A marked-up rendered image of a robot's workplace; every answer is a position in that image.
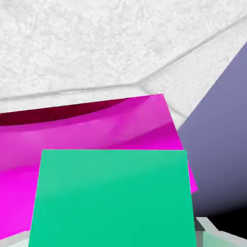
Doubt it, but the small green cube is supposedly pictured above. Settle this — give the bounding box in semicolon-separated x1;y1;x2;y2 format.
28;149;197;247

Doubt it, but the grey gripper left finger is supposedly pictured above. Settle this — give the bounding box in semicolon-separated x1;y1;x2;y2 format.
0;230;31;247

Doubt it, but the large magenta box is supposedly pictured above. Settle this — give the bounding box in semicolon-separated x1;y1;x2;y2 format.
0;94;199;241

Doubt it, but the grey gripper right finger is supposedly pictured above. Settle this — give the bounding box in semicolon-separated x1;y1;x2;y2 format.
194;217;247;247

